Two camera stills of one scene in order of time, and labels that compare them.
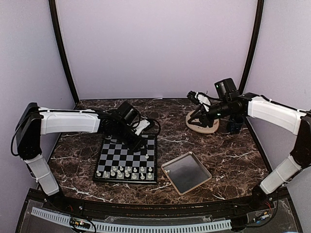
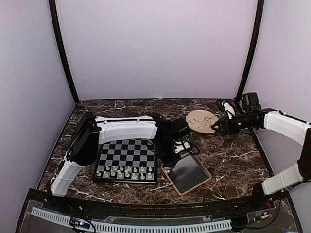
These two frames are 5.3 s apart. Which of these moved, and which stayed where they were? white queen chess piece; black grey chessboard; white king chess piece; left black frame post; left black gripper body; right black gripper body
Moved: left black gripper body; right black gripper body
Stayed: left black frame post; white queen chess piece; white king chess piece; black grey chessboard
